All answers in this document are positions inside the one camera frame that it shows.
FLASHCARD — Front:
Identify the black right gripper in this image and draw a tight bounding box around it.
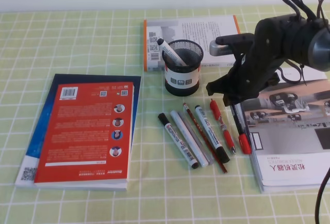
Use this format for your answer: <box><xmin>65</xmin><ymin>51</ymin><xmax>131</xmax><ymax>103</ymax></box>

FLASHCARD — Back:
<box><xmin>206</xmin><ymin>14</ymin><xmax>325</xmax><ymax>107</ymax></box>

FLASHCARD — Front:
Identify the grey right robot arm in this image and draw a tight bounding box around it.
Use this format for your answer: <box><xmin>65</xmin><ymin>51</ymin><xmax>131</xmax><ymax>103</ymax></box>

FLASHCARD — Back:
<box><xmin>206</xmin><ymin>14</ymin><xmax>329</xmax><ymax>106</ymax></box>

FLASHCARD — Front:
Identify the red retractable pen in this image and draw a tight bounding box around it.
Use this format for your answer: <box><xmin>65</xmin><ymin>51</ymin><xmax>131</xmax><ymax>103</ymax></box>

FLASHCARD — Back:
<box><xmin>209</xmin><ymin>99</ymin><xmax>236</xmax><ymax>154</ymax></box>

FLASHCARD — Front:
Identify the black mesh pen holder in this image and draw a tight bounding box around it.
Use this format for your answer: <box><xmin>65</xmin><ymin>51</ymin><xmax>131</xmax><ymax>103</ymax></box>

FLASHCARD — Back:
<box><xmin>162</xmin><ymin>39</ymin><xmax>204</xmax><ymax>97</ymax></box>

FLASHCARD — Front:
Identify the grey glitter pen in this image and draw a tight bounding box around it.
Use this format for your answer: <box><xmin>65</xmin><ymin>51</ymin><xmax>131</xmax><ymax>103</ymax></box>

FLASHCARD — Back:
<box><xmin>178</xmin><ymin>112</ymin><xmax>214</xmax><ymax>165</ymax></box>

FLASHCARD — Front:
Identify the white marker in holder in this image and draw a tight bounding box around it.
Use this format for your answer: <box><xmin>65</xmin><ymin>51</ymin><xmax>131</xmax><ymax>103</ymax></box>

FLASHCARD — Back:
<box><xmin>157</xmin><ymin>38</ymin><xmax>187</xmax><ymax>66</ymax></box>

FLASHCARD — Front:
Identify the red wooden pencil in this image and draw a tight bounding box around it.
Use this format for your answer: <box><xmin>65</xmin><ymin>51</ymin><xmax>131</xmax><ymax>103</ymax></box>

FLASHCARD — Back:
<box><xmin>183</xmin><ymin>103</ymin><xmax>227</xmax><ymax>173</ymax></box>

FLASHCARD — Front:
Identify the white marker black cap right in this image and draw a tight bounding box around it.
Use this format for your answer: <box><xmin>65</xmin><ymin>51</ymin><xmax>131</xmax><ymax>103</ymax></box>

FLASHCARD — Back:
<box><xmin>195</xmin><ymin>105</ymin><xmax>230</xmax><ymax>164</ymax></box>

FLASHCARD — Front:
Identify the white marker black cap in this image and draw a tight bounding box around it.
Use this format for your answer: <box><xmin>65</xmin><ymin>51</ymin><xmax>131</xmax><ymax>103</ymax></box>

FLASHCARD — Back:
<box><xmin>158</xmin><ymin>113</ymin><xmax>199</xmax><ymax>169</ymax></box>
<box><xmin>195</xmin><ymin>105</ymin><xmax>230</xmax><ymax>164</ymax></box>

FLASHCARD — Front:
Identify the white book orange spine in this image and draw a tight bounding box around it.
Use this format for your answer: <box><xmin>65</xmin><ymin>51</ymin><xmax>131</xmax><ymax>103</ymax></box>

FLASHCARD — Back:
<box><xmin>143</xmin><ymin>15</ymin><xmax>240</xmax><ymax>72</ymax></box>

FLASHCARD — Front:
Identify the robot photo cover book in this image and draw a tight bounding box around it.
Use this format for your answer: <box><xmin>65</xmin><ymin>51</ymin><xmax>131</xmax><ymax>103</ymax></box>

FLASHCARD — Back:
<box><xmin>239</xmin><ymin>65</ymin><xmax>330</xmax><ymax>187</ymax></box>

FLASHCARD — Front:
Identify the white light blue marker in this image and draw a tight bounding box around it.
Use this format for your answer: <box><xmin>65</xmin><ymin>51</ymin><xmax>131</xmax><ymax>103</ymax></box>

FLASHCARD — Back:
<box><xmin>170</xmin><ymin>110</ymin><xmax>209</xmax><ymax>167</ymax></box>

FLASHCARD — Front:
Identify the white marker black cap left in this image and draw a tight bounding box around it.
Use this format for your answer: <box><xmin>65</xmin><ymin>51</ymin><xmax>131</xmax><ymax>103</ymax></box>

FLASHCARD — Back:
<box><xmin>158</xmin><ymin>113</ymin><xmax>199</xmax><ymax>169</ymax></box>

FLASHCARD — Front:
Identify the red cover book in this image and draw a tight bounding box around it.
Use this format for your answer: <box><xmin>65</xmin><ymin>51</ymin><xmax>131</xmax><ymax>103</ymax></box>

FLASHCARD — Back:
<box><xmin>34</xmin><ymin>82</ymin><xmax>135</xmax><ymax>190</ymax></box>

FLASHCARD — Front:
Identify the blue cover book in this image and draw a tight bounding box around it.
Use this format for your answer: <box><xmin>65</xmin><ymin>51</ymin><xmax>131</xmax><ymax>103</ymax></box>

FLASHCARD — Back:
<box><xmin>15</xmin><ymin>74</ymin><xmax>141</xmax><ymax>188</ymax></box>

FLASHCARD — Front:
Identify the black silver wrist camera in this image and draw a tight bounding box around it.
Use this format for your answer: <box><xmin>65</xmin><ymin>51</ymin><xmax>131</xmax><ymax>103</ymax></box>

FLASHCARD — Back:
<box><xmin>209</xmin><ymin>33</ymin><xmax>254</xmax><ymax>56</ymax></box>

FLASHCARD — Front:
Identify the black camera cable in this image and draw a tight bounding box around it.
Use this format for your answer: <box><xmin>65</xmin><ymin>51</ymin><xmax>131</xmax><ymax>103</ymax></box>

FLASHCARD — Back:
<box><xmin>273</xmin><ymin>0</ymin><xmax>330</xmax><ymax>224</ymax></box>

